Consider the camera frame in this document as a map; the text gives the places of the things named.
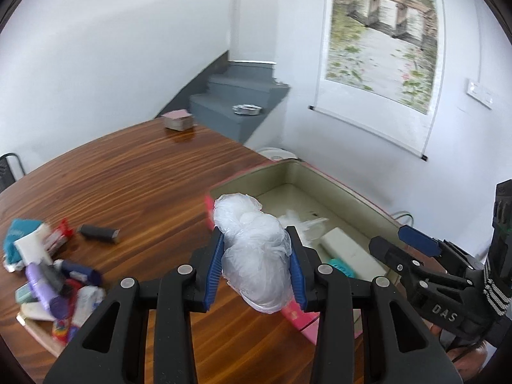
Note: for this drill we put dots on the beige flat board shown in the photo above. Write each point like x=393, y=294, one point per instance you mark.
x=38, y=338

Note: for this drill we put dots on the white packet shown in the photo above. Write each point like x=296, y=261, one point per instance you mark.
x=32, y=248
x=86, y=304

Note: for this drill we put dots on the wooden desk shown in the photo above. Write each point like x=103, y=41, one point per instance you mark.
x=140, y=192

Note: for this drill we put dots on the purple tube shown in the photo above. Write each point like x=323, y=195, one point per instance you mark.
x=40, y=288

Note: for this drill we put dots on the clear plastic wrapper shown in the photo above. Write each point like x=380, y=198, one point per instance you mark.
x=300, y=224

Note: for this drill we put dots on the black metal chair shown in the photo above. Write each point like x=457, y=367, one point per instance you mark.
x=8, y=168

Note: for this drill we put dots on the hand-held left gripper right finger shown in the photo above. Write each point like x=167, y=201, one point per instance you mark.
x=298, y=276

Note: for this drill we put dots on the white wall switch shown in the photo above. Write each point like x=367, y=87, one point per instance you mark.
x=480, y=92

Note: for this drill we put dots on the pink tin box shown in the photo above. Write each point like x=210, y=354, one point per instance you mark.
x=288, y=200

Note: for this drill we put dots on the navy blue tube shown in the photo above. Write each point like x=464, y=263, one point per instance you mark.
x=82, y=270

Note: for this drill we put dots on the small pink-topped box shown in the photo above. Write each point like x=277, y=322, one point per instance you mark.
x=178, y=122

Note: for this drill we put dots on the hanging scroll painting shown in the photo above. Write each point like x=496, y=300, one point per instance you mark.
x=380, y=48

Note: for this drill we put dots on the grey staircase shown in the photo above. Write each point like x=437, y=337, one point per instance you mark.
x=224, y=104

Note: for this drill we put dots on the white wrapped packet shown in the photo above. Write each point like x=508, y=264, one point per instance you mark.
x=86, y=304

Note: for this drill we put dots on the white plastic bag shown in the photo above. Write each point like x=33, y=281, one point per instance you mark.
x=252, y=256

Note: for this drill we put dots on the person's right hand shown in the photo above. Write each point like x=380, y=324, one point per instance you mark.
x=460, y=350

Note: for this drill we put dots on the black rectangular box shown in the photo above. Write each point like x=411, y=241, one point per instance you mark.
x=98, y=232

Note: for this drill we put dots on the white rectangular box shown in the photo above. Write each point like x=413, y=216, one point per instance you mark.
x=348, y=252

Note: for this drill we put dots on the beige soap bar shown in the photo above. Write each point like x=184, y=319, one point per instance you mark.
x=36, y=311

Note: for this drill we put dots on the red snack packet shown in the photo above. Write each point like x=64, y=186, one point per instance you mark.
x=60, y=234

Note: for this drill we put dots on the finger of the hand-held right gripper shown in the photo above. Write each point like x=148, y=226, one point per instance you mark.
x=390, y=252
x=418, y=240

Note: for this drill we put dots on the foil ashtray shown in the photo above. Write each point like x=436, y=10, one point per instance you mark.
x=247, y=109

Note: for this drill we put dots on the white round appliance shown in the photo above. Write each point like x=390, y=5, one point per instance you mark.
x=278, y=153

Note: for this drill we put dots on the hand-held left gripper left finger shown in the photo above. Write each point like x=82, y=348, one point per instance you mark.
x=214, y=264

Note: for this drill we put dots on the colourful small packet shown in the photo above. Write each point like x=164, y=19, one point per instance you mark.
x=62, y=330

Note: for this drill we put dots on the white door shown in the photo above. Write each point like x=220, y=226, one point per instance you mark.
x=256, y=20

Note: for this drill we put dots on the teal brush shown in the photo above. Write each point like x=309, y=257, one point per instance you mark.
x=342, y=268

